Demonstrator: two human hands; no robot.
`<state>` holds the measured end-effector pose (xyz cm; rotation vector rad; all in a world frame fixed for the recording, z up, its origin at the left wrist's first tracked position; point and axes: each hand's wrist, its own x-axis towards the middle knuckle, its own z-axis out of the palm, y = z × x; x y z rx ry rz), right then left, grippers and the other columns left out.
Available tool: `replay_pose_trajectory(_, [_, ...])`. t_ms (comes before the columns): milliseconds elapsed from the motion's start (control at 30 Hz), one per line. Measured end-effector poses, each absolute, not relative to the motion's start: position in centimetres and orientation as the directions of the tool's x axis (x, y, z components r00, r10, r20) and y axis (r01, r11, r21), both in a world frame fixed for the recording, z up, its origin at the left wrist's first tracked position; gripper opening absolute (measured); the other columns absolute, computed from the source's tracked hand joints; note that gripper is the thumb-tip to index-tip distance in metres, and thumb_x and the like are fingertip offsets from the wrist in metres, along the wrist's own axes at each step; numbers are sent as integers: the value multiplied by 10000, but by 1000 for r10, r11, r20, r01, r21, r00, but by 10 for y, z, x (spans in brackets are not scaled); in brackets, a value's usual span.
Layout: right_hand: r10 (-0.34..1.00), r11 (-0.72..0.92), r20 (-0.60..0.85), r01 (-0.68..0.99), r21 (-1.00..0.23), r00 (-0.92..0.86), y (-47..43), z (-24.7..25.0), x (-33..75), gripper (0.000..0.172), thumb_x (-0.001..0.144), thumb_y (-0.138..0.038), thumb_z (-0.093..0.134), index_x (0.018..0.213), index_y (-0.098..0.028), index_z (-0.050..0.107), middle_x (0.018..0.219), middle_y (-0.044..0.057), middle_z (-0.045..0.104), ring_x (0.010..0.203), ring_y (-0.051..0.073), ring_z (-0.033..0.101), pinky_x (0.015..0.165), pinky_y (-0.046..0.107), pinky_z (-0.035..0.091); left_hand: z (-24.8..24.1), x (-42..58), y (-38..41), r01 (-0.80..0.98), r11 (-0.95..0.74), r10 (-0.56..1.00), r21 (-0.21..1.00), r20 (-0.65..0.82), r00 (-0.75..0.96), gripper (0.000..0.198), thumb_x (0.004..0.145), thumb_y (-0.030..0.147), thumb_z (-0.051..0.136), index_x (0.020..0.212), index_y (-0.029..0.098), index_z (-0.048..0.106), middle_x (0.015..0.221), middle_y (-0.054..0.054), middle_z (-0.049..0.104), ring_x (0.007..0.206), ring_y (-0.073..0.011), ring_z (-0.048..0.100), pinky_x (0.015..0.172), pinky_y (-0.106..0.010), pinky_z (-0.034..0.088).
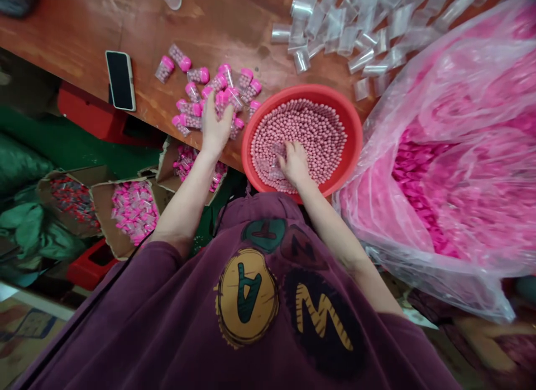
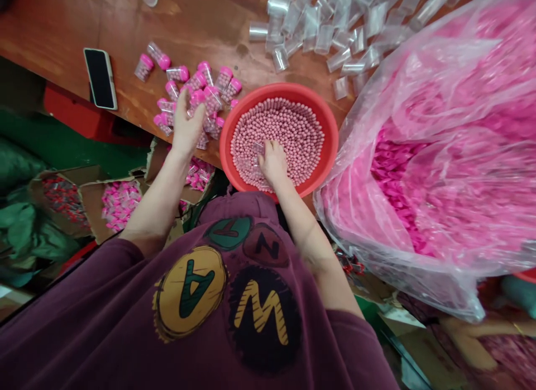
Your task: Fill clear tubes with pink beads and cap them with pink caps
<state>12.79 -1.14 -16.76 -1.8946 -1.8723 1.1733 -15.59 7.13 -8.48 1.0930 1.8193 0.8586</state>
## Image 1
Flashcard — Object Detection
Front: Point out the person's body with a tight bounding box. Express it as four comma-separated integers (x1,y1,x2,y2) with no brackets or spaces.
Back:
12,192,476,390

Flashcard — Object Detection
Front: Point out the clear plastic tube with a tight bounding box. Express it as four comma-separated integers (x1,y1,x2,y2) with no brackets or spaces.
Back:
260,143,290,186

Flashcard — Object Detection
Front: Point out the cardboard box with red-capped tubes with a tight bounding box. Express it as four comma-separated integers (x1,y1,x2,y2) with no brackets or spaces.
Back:
36,167,104,241

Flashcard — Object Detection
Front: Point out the heap of pink caps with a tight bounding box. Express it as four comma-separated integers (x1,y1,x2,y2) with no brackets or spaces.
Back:
393,128,536,261

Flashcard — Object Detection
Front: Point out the large pink plastic bag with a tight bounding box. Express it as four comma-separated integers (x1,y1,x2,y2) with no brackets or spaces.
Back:
332,0,536,325

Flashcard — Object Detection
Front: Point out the red plastic basin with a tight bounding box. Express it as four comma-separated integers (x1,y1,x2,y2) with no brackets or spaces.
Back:
240,83,364,205

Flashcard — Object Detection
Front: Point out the black smartphone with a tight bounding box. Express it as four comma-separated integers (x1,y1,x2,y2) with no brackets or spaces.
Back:
104,50,137,112

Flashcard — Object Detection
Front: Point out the dark green sack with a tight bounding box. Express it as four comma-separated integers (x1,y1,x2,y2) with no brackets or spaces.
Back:
0,131,56,199

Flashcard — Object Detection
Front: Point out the red plastic stool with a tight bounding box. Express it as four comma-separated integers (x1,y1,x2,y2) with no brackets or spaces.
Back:
58,80,141,146

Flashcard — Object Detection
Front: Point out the pile of filled pink-capped tubes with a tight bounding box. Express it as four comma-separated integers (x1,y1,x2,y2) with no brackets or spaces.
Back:
154,44,264,140

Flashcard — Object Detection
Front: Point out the torn cardboard box with tubes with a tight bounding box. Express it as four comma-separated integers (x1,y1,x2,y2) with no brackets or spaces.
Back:
155,136,230,203

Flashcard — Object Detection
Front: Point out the cardboard box with pink-capped tubes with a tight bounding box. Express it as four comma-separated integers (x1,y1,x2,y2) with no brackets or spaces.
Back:
89,177,163,259

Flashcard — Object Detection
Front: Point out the person's left hand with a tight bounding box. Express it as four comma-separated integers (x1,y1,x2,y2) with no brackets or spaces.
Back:
200,90,236,153

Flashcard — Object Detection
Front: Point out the heap of pink beads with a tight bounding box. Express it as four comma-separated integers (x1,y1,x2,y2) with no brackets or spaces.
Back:
250,97,349,195

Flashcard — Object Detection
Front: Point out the red plastic crate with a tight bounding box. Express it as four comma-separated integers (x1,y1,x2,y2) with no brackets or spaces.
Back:
66,238,123,287

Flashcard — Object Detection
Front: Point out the pile of empty clear tubes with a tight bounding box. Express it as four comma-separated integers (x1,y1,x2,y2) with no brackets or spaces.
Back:
270,0,476,102

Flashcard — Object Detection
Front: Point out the person's right hand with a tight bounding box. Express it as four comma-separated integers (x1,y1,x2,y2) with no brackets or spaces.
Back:
275,140,315,192

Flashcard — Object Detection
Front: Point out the green plastic bag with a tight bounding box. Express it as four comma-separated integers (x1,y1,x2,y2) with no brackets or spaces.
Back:
0,196,92,278

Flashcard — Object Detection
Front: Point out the cardboard carton with blue print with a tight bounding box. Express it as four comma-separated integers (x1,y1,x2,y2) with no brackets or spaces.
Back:
0,280,87,368

